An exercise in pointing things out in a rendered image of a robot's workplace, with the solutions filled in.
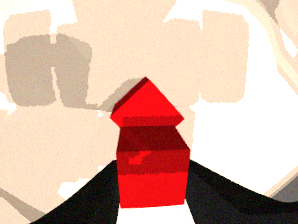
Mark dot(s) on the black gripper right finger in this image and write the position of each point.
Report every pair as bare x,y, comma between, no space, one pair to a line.
213,199

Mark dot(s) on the red cube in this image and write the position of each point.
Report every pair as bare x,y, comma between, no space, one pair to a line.
152,166
145,105

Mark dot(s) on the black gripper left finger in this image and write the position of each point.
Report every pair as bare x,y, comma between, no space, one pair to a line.
97,202

